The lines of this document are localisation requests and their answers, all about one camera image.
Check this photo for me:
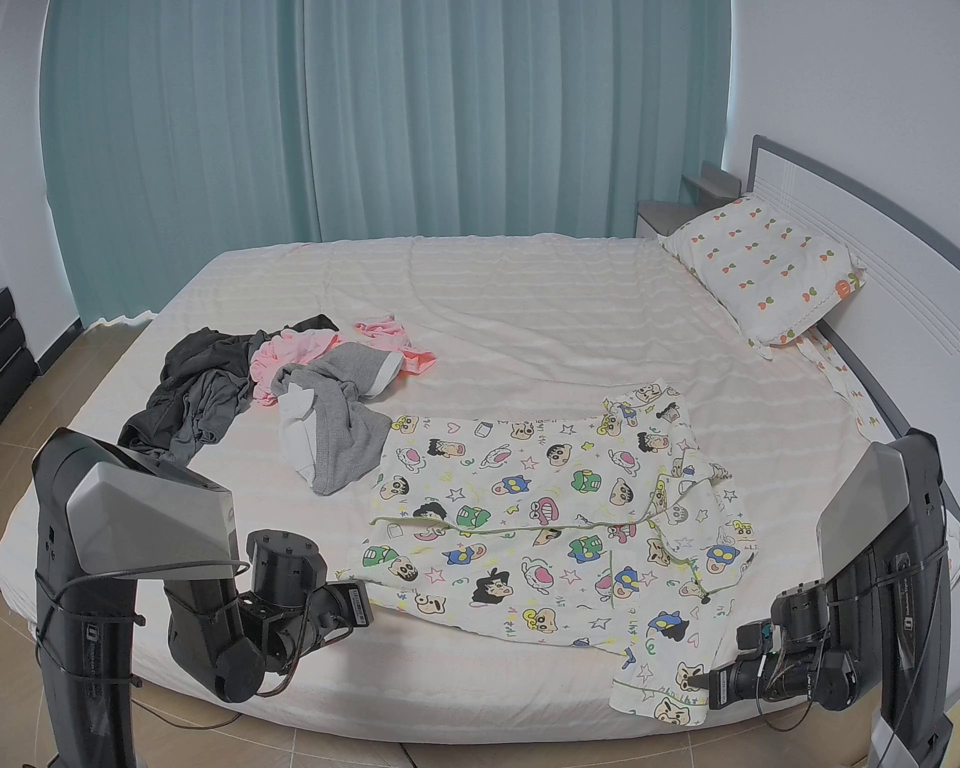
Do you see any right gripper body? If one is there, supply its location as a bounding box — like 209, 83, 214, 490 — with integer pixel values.
707, 654, 781, 711

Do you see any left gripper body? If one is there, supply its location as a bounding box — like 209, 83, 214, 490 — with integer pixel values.
328, 577, 378, 633

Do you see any white printed pyjama top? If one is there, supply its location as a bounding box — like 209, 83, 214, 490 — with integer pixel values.
333, 378, 762, 727

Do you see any grey white garment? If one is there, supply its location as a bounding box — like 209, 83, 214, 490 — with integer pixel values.
270, 342, 406, 498

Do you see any pink garment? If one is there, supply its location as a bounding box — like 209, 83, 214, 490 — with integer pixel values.
249, 315, 438, 410

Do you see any black garment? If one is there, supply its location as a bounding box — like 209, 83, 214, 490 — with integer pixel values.
117, 313, 342, 468

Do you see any bed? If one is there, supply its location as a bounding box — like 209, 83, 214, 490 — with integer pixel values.
0, 135, 960, 751

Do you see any white printed pillow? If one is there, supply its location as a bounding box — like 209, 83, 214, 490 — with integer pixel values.
657, 192, 867, 350

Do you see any black chest of drawers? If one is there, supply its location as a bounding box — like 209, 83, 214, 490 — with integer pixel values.
0, 287, 40, 425

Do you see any grey white bedside table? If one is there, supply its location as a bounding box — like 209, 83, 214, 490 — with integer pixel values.
636, 161, 744, 240

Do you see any blue-green curtain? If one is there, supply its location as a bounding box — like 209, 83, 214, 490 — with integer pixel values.
300, 0, 732, 243
39, 0, 324, 331

